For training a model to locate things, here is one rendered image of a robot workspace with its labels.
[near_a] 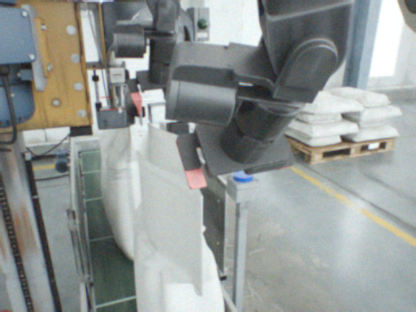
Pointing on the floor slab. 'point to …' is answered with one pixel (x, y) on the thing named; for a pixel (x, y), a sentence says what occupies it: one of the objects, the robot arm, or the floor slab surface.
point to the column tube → (41, 288)
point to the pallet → (314, 154)
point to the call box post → (240, 254)
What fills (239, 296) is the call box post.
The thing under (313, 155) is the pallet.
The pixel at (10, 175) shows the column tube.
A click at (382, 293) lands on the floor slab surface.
